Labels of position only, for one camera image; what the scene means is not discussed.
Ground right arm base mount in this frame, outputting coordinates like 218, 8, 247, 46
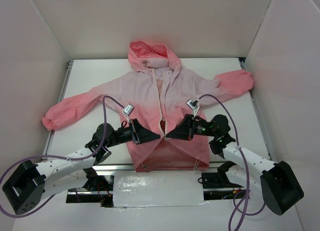
197, 161, 245, 201

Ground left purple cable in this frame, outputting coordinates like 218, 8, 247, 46
0, 95, 128, 218

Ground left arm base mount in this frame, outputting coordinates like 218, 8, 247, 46
66, 167, 115, 208

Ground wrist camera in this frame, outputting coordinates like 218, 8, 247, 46
186, 99, 199, 111
122, 104, 135, 116

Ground white foil-taped panel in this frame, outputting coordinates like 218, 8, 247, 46
113, 170, 206, 208

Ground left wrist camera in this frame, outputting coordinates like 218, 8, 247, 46
122, 104, 135, 116

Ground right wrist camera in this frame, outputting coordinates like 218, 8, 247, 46
186, 99, 199, 111

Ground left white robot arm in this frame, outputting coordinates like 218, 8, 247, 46
2, 119, 161, 216

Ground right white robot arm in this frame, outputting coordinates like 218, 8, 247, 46
166, 114, 304, 216

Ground pink gradient hooded jacket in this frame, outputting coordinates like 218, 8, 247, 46
41, 40, 255, 172

